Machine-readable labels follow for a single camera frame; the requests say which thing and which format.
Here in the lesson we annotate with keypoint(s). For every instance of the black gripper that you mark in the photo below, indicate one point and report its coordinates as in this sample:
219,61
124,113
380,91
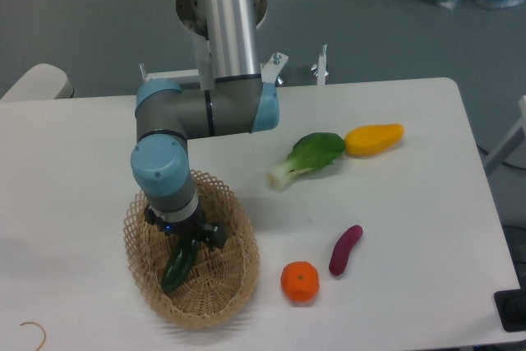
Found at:
213,235

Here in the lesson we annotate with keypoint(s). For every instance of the green cucumber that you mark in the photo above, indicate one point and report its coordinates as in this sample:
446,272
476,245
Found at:
180,262

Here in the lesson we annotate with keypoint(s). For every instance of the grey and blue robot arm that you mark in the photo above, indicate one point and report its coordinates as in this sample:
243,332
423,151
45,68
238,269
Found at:
237,94

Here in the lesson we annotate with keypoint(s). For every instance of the woven wicker basket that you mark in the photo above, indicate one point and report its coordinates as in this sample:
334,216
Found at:
220,283

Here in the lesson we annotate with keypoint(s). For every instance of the orange tangerine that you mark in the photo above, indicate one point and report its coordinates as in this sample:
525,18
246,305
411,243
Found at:
300,281

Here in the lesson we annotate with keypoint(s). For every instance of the purple sweet potato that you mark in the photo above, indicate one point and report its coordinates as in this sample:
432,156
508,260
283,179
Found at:
342,249

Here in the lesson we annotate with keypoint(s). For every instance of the green bok choy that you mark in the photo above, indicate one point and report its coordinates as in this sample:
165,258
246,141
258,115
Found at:
312,152

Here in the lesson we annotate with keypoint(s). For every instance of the yellow mango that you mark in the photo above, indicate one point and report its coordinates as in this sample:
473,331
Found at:
373,139

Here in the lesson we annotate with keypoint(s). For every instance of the white chair armrest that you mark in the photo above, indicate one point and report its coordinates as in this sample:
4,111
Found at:
41,82

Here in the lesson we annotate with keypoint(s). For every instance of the black box at table edge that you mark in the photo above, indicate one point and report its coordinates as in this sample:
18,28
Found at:
510,305

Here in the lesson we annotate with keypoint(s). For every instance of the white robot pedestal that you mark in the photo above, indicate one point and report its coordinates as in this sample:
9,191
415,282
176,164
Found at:
193,21

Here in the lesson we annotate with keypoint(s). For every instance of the white metal frame leg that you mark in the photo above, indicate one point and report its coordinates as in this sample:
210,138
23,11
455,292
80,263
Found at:
507,144

